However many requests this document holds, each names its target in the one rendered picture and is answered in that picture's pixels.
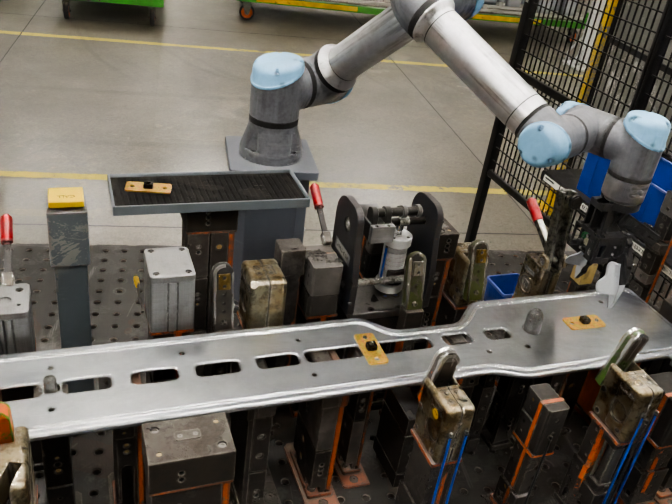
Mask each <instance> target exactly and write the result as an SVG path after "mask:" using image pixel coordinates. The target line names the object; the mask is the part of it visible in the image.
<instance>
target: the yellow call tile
mask: <svg viewBox="0 0 672 504"><path fill-rule="evenodd" d="M48 207H49V208H63V207H84V195H83V188H82V187H66V188H48Z"/></svg>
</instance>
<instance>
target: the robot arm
mask: <svg viewBox="0 0 672 504"><path fill-rule="evenodd" d="M390 4H391V6H389V7H388V8H387V9H385V10H384V11H382V12H381V13H380V14H378V15H377V16H376V17H374V18H373V19H371V20H370V21H369V22H367V23H366V24H365V25H363V26H362V27H361V28H359V29H358V30H356V31H355V32H354V33H352V34H351V35H350V36H348V37H347V38H346V39H344V40H343V41H341V42H340V43H339V44H337V45H335V44H327V45H325V46H323V47H322V48H321V49H319V50H318V51H316V52H315V53H314V54H312V55H311V56H309V57H305V58H301V57H300V56H298V55H296V54H293V53H288V52H282V53H278V52H273V53H267V54H264V55H262V56H260V57H258V58H257V59H256V60H255V61H254V64H253V68H252V74H251V78H250V80H251V92H250V107H249V121H248V124H247V126H246V129H245V131H244V133H243V136H242V138H241V141H240V145H239V153H240V155H241V156H242V157H243V158H244V159H246V160H248V161H250V162H252V163H255V164H259V165H264V166H272V167H282V166H289V165H293V164H296V163H298V162H299V161H300V160H301V159H302V151H303V148H302V143H301V139H300V134H299V130H298V119H299V110H301V109H305V108H309V107H314V106H318V105H323V104H332V103H336V102H338V101H340V100H342V99H344V98H346V97H347V96H348V95H349V94H350V92H351V91H352V89H353V86H354V85H355V83H356V81H357V77H358V76H359V75H361V74H362V73H364V72H365V71H367V70H368V69H370V68H371V67H373V66H374V65H376V64H378V63H379V62H381V61H382V60H384V59H385V58H387V57H388V56H390V55H391V54H393V53H394V52H396V51H397V50H399V49H400V48H402V47H403V46H405V45H407V44H408V43H410V42H411V41H413V40H415V41H416V42H418V43H423V42H425V43H426V44H427V45H428V46H429V48H430V49H431V50H432V51H433V52H434V53H435V54H436V55H437V56H438V57H439V58H440V59H441V60H442V61H443V62H444V63H445V64H446V65H447V66H448V67H449V68H450V69H451V70H452V71H453V72H454V73H455V74H456V75H457V76H458V77H459V78H460V79H461V80H462V81H463V83H464V84H465V85H466V86H467V87H468V88H469V89H470V90H471V91H472V92H473V93H474V94H475V95H476V96H477V97H478V98H479V99H480V100H481V101H482V102H483V103H484V104H485V105H486V106H487V107H488V108H489V109H490V110H491V111H492V112H493V113H494V114H495V115H496V117H497V118H498V119H499V120H500V121H501V122H502V123H503V124H504V125H505V126H506V127H507V128H508V129H509V130H510V131H511V132H512V133H513V134H514V135H515V136H516V137H517V138H518V149H519V152H520V156H521V157H522V159H523V160H524V161H525V162H526V163H527V164H529V165H530V166H533V167H537V168H544V167H549V166H554V165H557V164H560V163H562V162H563V161H564V160H566V159H569V158H571V157H573V156H576V155H579V154H581V153H583V152H589V153H592V154H594V155H597V156H600V157H602V158H605V159H609V160H611V161H610V165H609V168H608V170H607V173H606V176H605V179H604V182H603V185H602V188H601V191H602V192H601V194H600V196H592V197H591V200H590V203H589V206H588V209H587V212H586V215H585V217H584V220H576V223H575V226H574V229H573V232H572V235H571V238H570V241H569V245H576V244H578V245H579V249H580V250H581V251H580V252H578V253H576V254H573V255H570V256H568V257H567V258H566V259H565V263H568V264H573V265H576V270H575V276H574V277H575V278H579V277H580V276H582V275H583V274H585V273H587V270H588V268H589V266H591V265H592V264H595V263H597V264H607V262H608V260H614V259H617V260H616V262H613V261H611V262H609V263H608V264H607V266H606V273H605V276H604V277H602V278H601V279H600V280H598V281H597V283H596V291H597V292H600V293H604V294H609V297H608V306H607V308H612V307H613V306H614V304H615V303H616V302H617V300H618V298H619V297H620V295H621V293H622V292H623V289H624V287H625V285H626V284H627V282H628V279H629V277H630V274H631V271H632V267H633V254H632V252H633V247H632V244H633V241H632V234H631V233H633V235H634V236H635V237H636V238H637V240H638V241H641V242H642V243H644V244H646V243H647V244H648V245H650V246H651V247H652V246H653V245H654V244H655V243H656V242H657V240H658V239H659V238H660V237H661V236H659V235H658V234H657V233H656V232H657V231H656V230H655V229H654V228H653V226H652V225H650V224H647V223H646V222H644V223H643V222H641V221H640V220H638V219H637V218H636V217H634V216H633V215H631V214H632V213H637V212H638V211H639V210H640V207H641V204H642V203H643V201H644V199H645V196H646V194H647V191H648V188H649V186H650V183H651V181H652V179H653V176H654V173H655V171H656V168H657V166H658V163H659V160H660V158H661V155H662V153H663V151H664V150H665V148H666V141H667V138H668V135H669V132H670V129H671V124H670V122H669V121H668V120H667V119H666V118H665V117H663V116H661V115H659V114H656V113H653V112H647V111H643V110H633V111H630V112H629V113H628V114H627V116H626V117H625V118H621V117H618V116H615V115H613V114H610V113H607V112H604V111H601V110H599V109H596V108H593V107H590V106H589V105H587V104H584V103H577V102H574V101H566V102H564V103H562V104H561V106H560V107H558V108H557V110H556V111H555V110H554V109H553V108H552V107H551V106H550V105H549V104H548V103H547V102H546V101H545V100H544V99H543V98H542V97H541V96H540V95H539V94H538V93H537V92H536V91H535V90H534V89H533V88H532V87H531V86H530V85H529V84H528V83H527V82H526V81H525V80H524V79H523V78H522V77H521V76H520V75H519V74H518V73H517V72H516V71H515V70H514V69H513V68H512V67H511V66H510V65H509V64H508V63H507V62H506V61H505V60H504V59H503V58H502V57H501V56H500V55H499V54H498V53H497V52H496V51H495V50H494V49H493V48H492V47H491V46H490V45H489V44H488V43H487V42H486V41H485V40H484V39H483V38H482V37H481V36H480V35H479V34H478V33H477V32H476V31H475V30H474V29H473V28H472V27H471V26H470V25H469V24H468V23H467V22H466V20H468V19H470V18H472V17H474V16H475V15H476V14H477V13H478V12H479V11H480V10H481V8H482V6H483V4H484V0H390ZM580 227H582V230H581V233H580V236H579V238H577V239H573V237H574V234H575V231H576V228H580ZM630 232H631V233H630Z"/></svg>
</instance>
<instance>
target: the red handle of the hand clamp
mask: <svg viewBox="0 0 672 504"><path fill-rule="evenodd" d="M526 203H527V206H528V208H529V211H530V214H531V217H532V220H533V222H534V223H535V226H536V229H537V231H538V234H539V237H540V240H541V243H542V245H543V248H544V251H545V246H546V241H547V236H548V232H547V230H546V227H545V224H544V221H543V216H542V214H541V211H540V208H539V205H538V203H537V200H536V198H533V197H531V198H529V199H528V201H527V202H526ZM557 262H558V258H557V257H556V254H555V252H554V253H553V258H552V263H551V265H552V264H556V263H557Z"/></svg>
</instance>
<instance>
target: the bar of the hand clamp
mask: <svg viewBox="0 0 672 504"><path fill-rule="evenodd" d="M582 202H583V199H582V197H581V196H578V195H577V192H576V191H574V190H572V189H557V191H556V196H555V201H554V206H553V211H552V216H551V221H550V226H549V231H548V236H547V241H546V246H545V251H544V254H546V255H547V256H548V257H549V260H550V263H549V266H548V269H546V270H547V271H550V268H551V263H552V258H553V253H554V250H555V254H556V257H557V258H558V262H557V263H556V264H552V266H553V267H555V268H556V269H558V270H561V267H562V262H563V257H564V253H565V248H566V243H567V239H568V234H569V229H570V225H571V220H572V215H573V210H576V209H578V208H580V206H581V205H582Z"/></svg>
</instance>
